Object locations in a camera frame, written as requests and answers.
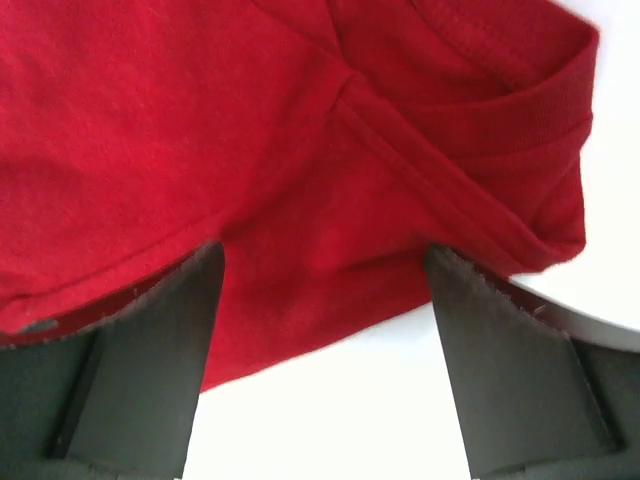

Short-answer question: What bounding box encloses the dark red t-shirt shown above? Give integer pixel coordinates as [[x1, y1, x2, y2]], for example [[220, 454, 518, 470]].
[[1, 1, 599, 388]]

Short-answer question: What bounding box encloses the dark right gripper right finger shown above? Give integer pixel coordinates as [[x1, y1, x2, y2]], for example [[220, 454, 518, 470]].
[[425, 246, 639, 479]]

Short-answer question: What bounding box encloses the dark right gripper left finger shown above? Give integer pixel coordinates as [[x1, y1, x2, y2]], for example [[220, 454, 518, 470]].
[[1, 244, 225, 479]]

